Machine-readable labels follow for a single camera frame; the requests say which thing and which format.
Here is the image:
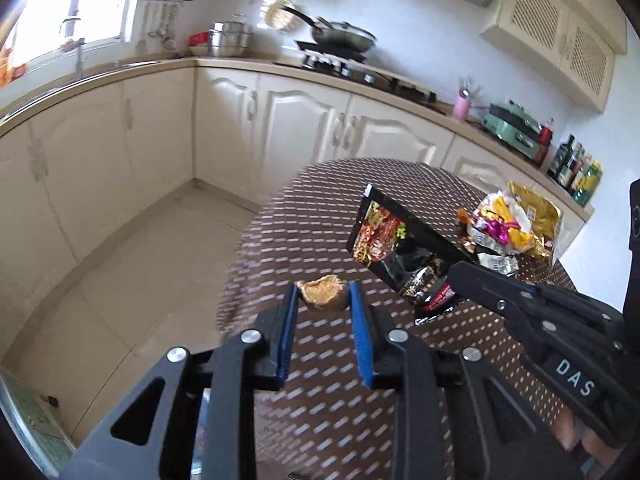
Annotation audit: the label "green yellow bottle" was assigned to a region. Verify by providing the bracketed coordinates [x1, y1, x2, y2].
[573, 160, 602, 207]

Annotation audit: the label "black gas stove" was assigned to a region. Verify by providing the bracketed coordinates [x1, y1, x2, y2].
[274, 41, 447, 115]

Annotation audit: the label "brown bread piece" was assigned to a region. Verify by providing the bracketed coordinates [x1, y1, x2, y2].
[296, 274, 349, 312]

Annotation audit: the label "gold snack bag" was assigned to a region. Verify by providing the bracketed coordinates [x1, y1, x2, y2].
[506, 181, 564, 266]

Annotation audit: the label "stainless steel steamer pot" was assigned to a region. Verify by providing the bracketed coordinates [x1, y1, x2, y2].
[208, 21, 254, 58]

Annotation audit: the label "person's right hand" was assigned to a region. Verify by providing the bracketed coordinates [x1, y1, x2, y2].
[551, 406, 623, 479]

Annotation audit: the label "brown polka dot tablecloth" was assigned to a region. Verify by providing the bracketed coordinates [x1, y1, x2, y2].
[214, 156, 576, 480]

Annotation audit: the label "red bowl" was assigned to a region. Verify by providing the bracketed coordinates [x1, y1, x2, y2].
[188, 30, 209, 47]

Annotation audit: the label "pink utensil holder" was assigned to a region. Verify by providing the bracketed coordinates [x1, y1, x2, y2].
[451, 89, 472, 122]

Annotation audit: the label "white shelf cart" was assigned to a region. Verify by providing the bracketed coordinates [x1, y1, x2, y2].
[1, 367, 76, 479]

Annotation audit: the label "sink faucet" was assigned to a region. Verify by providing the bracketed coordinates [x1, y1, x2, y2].
[60, 15, 86, 81]

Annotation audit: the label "round woven trivet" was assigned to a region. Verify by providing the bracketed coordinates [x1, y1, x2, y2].
[262, 0, 300, 32]

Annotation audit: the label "yellow candy wrapper pile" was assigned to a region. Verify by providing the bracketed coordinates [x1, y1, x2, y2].
[456, 192, 535, 278]

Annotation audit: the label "red cap sauce bottle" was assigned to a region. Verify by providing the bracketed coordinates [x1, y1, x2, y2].
[534, 117, 554, 168]

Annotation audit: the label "black red noodle packet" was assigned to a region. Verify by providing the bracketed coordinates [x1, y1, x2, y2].
[346, 184, 473, 324]

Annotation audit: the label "cream upper cabinets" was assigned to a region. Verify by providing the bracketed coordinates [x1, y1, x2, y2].
[188, 0, 629, 114]

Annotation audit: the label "hanging utensil rack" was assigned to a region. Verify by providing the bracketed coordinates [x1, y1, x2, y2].
[134, 0, 194, 56]

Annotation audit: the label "green electric cooker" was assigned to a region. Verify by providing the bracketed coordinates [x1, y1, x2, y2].
[483, 101, 540, 160]

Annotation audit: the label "black wok with lid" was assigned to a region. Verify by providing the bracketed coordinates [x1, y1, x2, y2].
[280, 6, 378, 53]

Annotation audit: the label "window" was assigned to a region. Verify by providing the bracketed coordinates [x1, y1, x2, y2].
[1, 0, 138, 66]

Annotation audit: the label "steel kitchen sink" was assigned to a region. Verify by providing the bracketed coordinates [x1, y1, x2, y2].
[1, 61, 157, 122]

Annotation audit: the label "dark oil bottle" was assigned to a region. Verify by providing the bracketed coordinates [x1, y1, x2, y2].
[547, 134, 575, 180]

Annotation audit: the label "cream cabinets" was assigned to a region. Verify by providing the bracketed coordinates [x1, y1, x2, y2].
[188, 0, 629, 114]
[1, 58, 593, 348]

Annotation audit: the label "cream lower cabinets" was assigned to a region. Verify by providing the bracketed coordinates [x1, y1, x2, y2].
[1, 58, 593, 348]

